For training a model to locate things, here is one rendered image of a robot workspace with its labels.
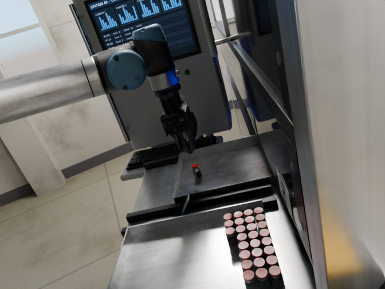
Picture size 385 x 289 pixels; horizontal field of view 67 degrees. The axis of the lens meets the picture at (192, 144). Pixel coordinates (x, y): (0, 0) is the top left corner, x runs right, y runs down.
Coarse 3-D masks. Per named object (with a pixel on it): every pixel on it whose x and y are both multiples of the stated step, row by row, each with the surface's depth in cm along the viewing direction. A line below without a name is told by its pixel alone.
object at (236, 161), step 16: (224, 144) 100; (240, 144) 100; (256, 144) 99; (192, 160) 101; (208, 160) 98; (224, 160) 95; (240, 160) 93; (256, 160) 90; (176, 176) 88; (192, 176) 92; (208, 176) 90; (224, 176) 87; (240, 176) 85; (256, 176) 82; (272, 176) 75; (176, 192) 83; (192, 192) 84; (208, 192) 78; (224, 192) 77
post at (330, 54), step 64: (320, 0) 21; (384, 0) 21; (320, 64) 23; (384, 64) 23; (320, 128) 25; (384, 128) 25; (320, 192) 28; (384, 192) 28; (320, 256) 34; (384, 256) 32
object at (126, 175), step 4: (220, 136) 130; (220, 140) 127; (160, 144) 142; (164, 144) 141; (124, 168) 129; (140, 168) 125; (144, 168) 124; (124, 172) 126; (128, 172) 124; (132, 172) 123; (136, 172) 122; (140, 172) 122; (120, 176) 124; (124, 176) 123; (128, 176) 123; (132, 176) 123; (136, 176) 122; (140, 176) 122; (124, 180) 124
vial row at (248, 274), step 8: (240, 216) 63; (240, 224) 61; (240, 232) 59; (240, 240) 57; (248, 240) 58; (240, 248) 55; (248, 248) 55; (240, 256) 54; (248, 256) 53; (248, 264) 52; (248, 272) 50; (248, 280) 49; (256, 280) 50; (248, 288) 50; (256, 288) 50
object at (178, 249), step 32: (160, 224) 72; (192, 224) 72; (256, 224) 66; (128, 256) 68; (160, 256) 65; (192, 256) 63; (224, 256) 60; (128, 288) 60; (160, 288) 58; (192, 288) 56; (224, 288) 54
